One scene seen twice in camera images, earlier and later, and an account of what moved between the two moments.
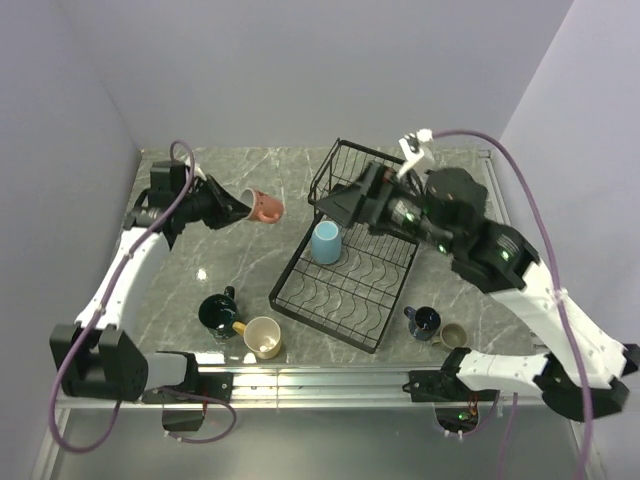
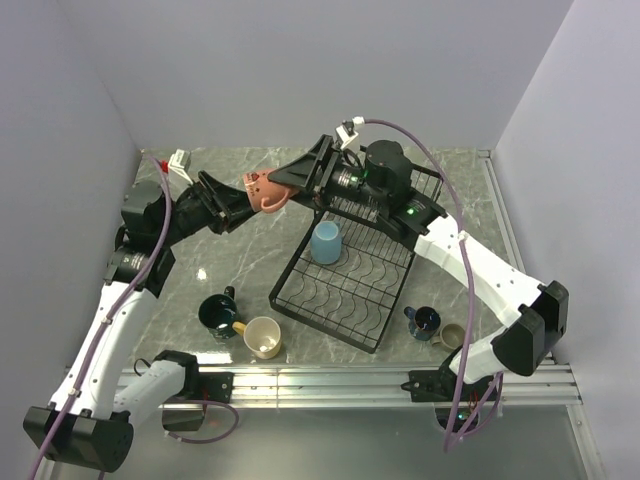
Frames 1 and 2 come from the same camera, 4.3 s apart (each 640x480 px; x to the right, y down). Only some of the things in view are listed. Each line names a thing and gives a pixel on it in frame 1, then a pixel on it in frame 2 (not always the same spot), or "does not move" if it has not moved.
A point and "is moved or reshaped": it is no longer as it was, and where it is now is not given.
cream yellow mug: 262,335 does not move
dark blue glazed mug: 423,321 does not move
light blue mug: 326,243 does not move
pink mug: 263,206 is moved or reshaped
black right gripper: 341,203 to 303,172
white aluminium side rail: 494,187 does not move
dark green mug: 217,313 does not move
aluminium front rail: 354,387 does not move
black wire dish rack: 345,279 is moved or reshaped
